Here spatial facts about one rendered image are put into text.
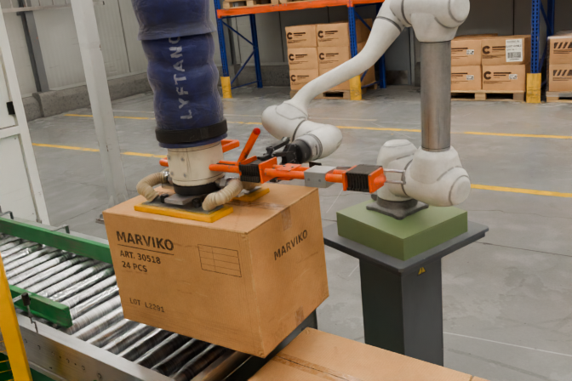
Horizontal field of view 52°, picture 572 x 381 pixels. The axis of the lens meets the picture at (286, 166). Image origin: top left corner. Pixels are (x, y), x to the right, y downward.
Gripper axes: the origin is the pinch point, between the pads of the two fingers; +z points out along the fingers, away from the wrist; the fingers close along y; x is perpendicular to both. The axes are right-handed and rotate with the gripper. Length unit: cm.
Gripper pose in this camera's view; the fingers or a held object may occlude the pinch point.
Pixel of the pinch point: (262, 169)
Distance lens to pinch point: 172.1
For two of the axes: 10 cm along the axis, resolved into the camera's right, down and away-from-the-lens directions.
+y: 1.0, 9.6, 2.8
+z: -5.8, 2.8, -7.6
